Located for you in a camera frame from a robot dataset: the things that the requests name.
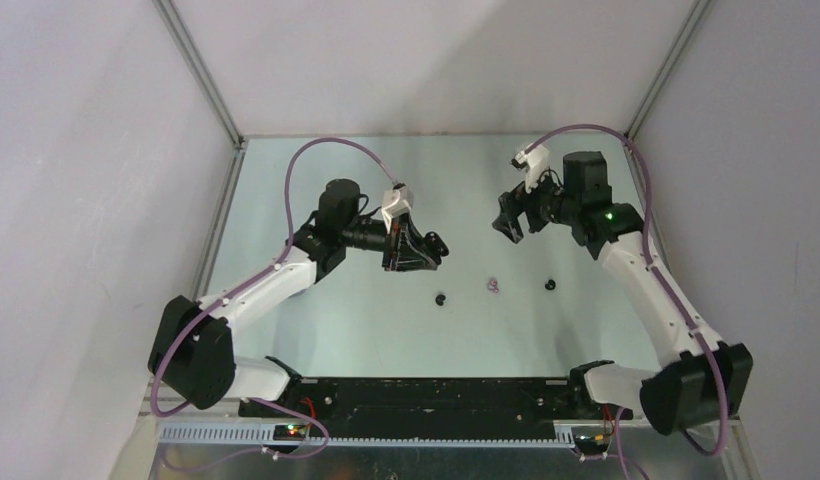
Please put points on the aluminium frame rail front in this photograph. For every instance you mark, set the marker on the aluminium frame rail front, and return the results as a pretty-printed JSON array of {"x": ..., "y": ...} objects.
[{"x": 671, "y": 402}]

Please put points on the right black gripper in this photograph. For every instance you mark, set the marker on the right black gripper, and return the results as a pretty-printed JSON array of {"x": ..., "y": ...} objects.
[{"x": 515, "y": 203}]

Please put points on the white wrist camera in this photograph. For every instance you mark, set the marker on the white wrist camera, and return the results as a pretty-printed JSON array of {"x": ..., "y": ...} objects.
[
  {"x": 533, "y": 162},
  {"x": 396, "y": 207}
]

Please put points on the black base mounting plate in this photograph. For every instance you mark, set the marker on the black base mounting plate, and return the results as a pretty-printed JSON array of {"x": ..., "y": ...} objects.
[{"x": 485, "y": 409}]

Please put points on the aluminium corner post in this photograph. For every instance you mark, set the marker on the aluminium corner post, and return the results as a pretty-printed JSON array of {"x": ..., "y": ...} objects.
[
  {"x": 680, "y": 43},
  {"x": 186, "y": 45}
]

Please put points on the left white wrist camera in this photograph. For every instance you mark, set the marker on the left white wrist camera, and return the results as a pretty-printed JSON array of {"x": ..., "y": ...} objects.
[{"x": 396, "y": 207}]

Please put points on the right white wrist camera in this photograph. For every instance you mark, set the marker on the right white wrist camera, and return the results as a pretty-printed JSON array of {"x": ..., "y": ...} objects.
[{"x": 533, "y": 162}]

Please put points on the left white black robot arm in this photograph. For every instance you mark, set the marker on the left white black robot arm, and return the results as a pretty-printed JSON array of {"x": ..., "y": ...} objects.
[{"x": 193, "y": 352}]

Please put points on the right aluminium corner post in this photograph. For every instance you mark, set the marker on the right aluminium corner post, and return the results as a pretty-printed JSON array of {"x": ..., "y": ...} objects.
[{"x": 680, "y": 43}]

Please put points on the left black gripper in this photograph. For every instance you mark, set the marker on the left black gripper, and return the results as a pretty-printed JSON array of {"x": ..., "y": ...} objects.
[{"x": 410, "y": 253}]

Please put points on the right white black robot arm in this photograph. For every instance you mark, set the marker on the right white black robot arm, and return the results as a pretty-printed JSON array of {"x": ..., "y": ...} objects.
[{"x": 615, "y": 236}]

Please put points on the left aluminium corner post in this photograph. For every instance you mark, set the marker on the left aluminium corner post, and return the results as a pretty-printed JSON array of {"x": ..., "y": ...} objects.
[{"x": 186, "y": 45}]

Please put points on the black earbud charging case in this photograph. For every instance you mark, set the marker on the black earbud charging case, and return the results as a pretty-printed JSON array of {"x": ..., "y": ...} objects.
[{"x": 436, "y": 245}]

